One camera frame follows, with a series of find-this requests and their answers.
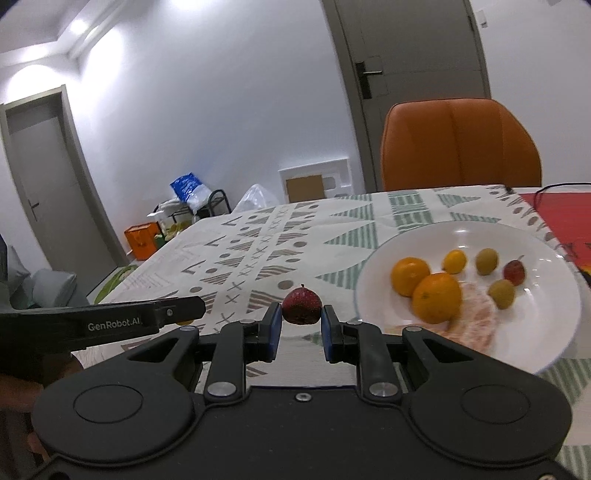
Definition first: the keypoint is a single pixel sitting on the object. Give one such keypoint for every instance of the white foam packaging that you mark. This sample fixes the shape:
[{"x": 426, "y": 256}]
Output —
[{"x": 339, "y": 177}]

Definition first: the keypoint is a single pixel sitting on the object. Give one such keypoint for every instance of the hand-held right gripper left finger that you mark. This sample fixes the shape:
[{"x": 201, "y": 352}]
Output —
[{"x": 275, "y": 330}]

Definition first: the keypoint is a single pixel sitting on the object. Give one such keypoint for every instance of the red mat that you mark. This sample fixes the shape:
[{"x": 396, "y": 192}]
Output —
[{"x": 563, "y": 217}]

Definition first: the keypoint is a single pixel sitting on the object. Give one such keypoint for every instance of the small bright red fruit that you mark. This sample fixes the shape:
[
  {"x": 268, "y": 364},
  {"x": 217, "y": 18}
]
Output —
[{"x": 514, "y": 272}]

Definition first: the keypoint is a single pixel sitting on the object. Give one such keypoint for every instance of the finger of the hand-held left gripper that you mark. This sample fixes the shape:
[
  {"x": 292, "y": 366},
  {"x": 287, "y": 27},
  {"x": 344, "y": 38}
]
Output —
[{"x": 182, "y": 309}]

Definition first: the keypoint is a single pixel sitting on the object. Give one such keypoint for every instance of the orange chair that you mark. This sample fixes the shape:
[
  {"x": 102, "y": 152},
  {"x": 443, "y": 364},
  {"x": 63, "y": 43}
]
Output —
[{"x": 461, "y": 143}]

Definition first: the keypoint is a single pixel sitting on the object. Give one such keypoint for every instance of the dark red fruit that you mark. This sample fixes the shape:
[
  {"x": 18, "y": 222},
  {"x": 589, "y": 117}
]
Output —
[{"x": 301, "y": 305}]

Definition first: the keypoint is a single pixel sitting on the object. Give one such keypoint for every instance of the large peeled pomelo segment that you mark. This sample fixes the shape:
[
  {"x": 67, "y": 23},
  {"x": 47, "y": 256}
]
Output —
[{"x": 478, "y": 318}]

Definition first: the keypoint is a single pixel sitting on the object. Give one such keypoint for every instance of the grey cushion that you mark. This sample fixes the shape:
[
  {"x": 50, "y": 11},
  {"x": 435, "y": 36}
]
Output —
[
  {"x": 55, "y": 288},
  {"x": 14, "y": 272}
]

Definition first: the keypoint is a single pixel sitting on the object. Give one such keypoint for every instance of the patterned tablecloth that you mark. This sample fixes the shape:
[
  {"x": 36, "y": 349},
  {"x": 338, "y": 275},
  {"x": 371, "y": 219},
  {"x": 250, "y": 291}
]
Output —
[{"x": 277, "y": 249}]

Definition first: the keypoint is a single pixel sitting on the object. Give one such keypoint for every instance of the green floor cloth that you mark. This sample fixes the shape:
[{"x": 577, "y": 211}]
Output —
[{"x": 115, "y": 281}]

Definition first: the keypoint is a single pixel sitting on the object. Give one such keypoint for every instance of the white plate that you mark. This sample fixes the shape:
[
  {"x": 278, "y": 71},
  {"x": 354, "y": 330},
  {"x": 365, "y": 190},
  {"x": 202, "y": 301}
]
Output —
[{"x": 535, "y": 323}]

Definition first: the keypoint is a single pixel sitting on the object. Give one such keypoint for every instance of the black metal rack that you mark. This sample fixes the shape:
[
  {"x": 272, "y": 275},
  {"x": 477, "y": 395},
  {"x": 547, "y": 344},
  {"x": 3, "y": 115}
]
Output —
[{"x": 219, "y": 201}]

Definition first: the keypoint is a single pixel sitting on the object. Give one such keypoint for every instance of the person's left hand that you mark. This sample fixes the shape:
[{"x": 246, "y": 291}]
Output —
[{"x": 18, "y": 392}]

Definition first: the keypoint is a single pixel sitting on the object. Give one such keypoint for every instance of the grey door with black lock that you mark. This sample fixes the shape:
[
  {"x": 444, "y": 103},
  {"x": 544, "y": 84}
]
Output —
[{"x": 415, "y": 46}]

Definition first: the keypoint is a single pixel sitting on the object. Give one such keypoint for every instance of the orange mandarin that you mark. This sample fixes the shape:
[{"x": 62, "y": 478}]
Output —
[
  {"x": 408, "y": 275},
  {"x": 436, "y": 297}
]

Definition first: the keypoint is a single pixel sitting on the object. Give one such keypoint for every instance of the blue plastic bag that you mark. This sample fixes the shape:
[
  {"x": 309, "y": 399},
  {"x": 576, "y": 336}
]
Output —
[{"x": 187, "y": 184}]

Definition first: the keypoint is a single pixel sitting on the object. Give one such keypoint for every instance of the small peeled pomelo segment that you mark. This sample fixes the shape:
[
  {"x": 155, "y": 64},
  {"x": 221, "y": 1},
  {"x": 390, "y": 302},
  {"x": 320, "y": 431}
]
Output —
[{"x": 401, "y": 330}]

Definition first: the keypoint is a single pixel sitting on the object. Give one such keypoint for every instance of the orange box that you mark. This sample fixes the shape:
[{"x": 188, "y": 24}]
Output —
[{"x": 141, "y": 241}]

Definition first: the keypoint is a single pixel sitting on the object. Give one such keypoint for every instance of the small orange kumquat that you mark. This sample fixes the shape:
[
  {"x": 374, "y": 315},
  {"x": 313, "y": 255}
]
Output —
[{"x": 455, "y": 261}]

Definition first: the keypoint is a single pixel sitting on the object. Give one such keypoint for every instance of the small green fruit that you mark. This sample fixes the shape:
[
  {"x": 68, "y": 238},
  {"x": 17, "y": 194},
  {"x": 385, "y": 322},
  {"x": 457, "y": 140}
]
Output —
[
  {"x": 487, "y": 261},
  {"x": 502, "y": 293}
]

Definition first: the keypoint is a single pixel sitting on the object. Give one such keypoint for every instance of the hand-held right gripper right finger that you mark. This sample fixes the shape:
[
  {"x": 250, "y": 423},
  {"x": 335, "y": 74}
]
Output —
[{"x": 328, "y": 334}]

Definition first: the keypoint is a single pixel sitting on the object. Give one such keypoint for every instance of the white plastic bag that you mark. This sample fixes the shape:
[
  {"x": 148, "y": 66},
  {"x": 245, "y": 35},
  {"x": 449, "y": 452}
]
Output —
[{"x": 256, "y": 198}]

